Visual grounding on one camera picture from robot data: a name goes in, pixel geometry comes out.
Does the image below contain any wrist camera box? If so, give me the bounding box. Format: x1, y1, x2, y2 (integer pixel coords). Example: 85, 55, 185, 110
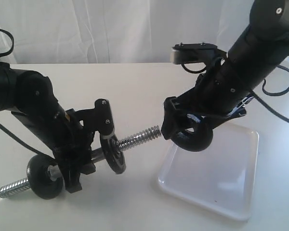
94, 99, 115, 140
170, 42, 227, 65

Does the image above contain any chrome threaded dumbbell bar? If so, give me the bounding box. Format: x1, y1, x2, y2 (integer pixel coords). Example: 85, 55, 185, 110
0, 126, 161, 199

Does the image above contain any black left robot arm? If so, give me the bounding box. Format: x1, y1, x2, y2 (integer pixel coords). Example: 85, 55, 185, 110
0, 64, 99, 199

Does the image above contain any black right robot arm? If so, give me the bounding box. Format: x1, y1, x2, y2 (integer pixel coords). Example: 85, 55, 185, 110
161, 0, 289, 150

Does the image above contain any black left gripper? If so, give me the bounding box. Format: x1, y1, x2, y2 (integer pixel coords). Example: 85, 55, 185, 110
11, 108, 96, 193

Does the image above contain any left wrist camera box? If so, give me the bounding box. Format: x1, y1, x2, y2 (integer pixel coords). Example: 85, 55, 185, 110
94, 99, 115, 140

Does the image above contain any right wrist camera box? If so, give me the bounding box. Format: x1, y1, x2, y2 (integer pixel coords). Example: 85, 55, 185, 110
170, 42, 227, 65

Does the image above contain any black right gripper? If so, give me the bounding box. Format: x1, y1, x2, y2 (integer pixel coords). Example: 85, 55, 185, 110
161, 57, 251, 140

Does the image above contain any white plastic tray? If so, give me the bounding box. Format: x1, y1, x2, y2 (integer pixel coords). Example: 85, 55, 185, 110
158, 123, 259, 221

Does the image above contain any white backdrop curtain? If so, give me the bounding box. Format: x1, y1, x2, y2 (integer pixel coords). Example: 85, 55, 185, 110
0, 0, 252, 64

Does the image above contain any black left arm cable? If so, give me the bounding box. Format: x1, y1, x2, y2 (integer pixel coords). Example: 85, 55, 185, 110
0, 28, 56, 157

